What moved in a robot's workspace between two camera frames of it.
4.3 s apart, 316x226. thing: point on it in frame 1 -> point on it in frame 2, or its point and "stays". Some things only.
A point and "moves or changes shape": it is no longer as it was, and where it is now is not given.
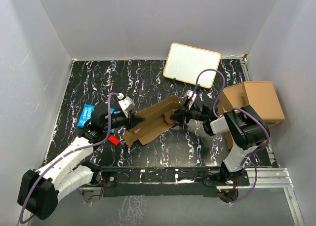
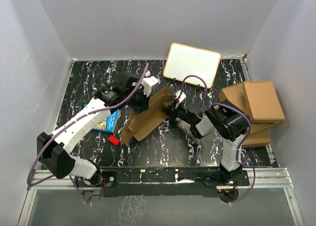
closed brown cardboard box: [262, 97] stays
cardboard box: [157, 120] moves or changes shape
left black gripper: [134, 120] -> [144, 106]
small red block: [113, 139] stays
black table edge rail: [162, 181] stays
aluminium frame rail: [259, 178] stays
